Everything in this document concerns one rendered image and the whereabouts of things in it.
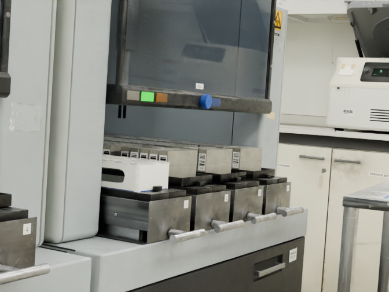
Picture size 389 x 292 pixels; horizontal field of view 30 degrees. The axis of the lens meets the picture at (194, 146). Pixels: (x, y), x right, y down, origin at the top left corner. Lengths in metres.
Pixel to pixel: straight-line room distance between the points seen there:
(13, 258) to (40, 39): 0.33
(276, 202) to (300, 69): 2.70
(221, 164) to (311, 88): 2.75
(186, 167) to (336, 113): 2.19
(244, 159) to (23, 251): 0.79
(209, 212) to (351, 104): 2.23
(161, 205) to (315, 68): 3.12
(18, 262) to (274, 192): 0.80
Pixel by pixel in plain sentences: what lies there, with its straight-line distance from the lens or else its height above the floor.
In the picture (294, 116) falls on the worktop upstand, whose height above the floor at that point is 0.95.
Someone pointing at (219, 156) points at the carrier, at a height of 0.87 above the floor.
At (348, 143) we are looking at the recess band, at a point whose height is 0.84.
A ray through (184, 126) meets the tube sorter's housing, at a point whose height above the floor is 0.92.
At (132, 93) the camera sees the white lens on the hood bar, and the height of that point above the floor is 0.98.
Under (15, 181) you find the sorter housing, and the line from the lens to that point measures 1.09.
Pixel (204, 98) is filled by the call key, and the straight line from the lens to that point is 1.44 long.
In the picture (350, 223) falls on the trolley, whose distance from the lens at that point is 1.39.
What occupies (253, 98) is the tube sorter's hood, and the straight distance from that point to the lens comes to 1.66.
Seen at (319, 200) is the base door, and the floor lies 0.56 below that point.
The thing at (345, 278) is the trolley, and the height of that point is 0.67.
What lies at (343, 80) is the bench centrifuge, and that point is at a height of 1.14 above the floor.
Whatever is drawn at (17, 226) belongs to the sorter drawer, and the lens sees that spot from 0.97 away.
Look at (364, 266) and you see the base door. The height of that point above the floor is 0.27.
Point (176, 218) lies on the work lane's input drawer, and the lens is 1.28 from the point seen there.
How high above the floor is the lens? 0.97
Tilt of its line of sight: 3 degrees down
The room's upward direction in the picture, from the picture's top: 4 degrees clockwise
